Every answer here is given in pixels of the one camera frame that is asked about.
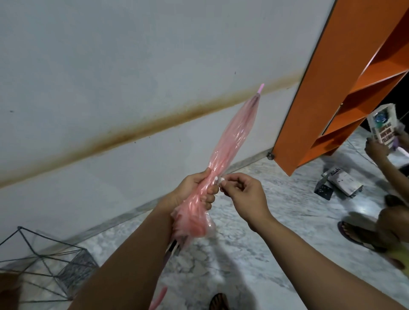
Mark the person's right hand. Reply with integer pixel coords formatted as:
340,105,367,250
219,173,272,233

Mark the person's black sandal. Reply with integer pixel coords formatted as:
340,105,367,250
209,293,230,310

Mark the pink handled transparent umbrella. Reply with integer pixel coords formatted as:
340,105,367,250
153,83,266,310

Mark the person's left forearm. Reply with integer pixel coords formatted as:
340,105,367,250
69,198,179,310

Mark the person's right forearm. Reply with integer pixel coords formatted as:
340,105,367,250
249,215,409,310

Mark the white book black lettering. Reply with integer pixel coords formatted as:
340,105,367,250
323,166,364,197

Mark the orange wooden bookshelf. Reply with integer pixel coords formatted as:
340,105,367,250
271,0,409,177

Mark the white book blue print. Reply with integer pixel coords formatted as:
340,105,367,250
366,103,400,149

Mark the person's left hand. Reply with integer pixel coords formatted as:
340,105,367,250
166,168,221,221

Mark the black small box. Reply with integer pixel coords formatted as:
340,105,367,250
314,174,335,201

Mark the black wire umbrella stand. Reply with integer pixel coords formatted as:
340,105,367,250
0,226,100,302

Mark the black cabinet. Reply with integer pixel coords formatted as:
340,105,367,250
359,72,409,135

